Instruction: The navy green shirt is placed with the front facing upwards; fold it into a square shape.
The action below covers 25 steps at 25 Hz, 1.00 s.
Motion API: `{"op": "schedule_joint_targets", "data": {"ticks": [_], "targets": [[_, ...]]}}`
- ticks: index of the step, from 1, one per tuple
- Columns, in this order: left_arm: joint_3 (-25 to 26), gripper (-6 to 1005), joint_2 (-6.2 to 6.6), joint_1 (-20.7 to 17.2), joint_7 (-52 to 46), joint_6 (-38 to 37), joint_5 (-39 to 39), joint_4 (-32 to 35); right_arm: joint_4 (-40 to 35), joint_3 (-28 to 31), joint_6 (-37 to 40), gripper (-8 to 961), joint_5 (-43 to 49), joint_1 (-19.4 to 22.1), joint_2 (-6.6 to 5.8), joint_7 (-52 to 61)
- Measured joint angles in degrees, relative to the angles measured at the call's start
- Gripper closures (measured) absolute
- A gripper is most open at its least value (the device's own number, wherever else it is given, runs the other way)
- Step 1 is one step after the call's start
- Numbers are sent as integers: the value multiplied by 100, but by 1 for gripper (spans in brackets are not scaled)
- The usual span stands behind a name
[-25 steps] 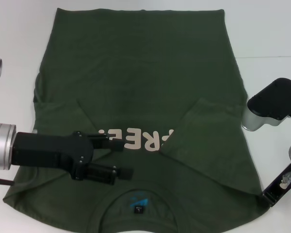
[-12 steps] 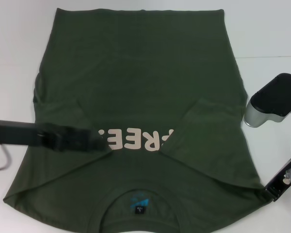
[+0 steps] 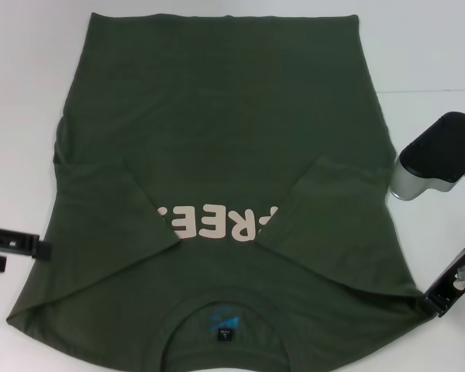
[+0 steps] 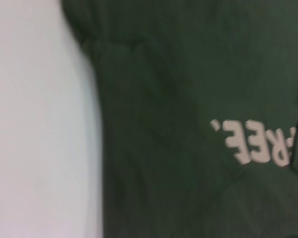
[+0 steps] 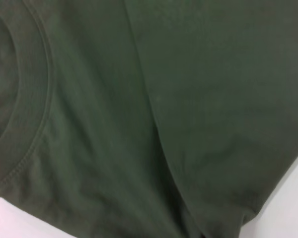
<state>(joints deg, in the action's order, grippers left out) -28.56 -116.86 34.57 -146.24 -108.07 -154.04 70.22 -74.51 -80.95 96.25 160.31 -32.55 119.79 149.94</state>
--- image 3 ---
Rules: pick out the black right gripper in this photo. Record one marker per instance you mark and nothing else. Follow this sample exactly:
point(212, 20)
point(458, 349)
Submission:
point(463, 277)

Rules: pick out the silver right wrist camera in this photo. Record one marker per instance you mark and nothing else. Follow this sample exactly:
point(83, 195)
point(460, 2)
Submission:
point(434, 159)

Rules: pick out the dark green printed t-shirt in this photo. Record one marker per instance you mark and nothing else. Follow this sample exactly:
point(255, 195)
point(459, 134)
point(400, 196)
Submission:
point(232, 97)

